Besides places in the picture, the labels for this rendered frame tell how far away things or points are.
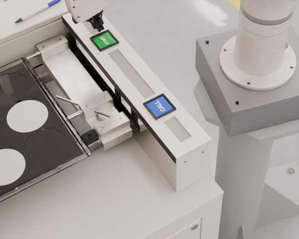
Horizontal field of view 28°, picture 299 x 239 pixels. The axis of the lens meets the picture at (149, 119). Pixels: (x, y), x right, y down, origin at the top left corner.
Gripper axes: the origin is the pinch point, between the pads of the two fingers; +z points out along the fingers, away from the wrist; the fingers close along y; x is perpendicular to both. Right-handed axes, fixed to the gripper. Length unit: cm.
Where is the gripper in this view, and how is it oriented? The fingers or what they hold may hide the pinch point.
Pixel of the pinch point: (97, 22)
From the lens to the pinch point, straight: 152.9
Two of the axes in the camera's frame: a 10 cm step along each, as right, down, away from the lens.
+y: 8.2, -5.5, 1.3
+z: 2.1, 5.2, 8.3
